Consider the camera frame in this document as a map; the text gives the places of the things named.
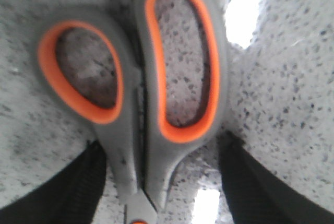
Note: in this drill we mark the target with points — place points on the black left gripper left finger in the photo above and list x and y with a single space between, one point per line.
70 196

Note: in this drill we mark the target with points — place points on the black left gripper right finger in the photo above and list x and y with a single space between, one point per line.
255 195

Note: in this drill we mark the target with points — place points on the grey orange handled scissors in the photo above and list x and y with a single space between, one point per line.
143 148

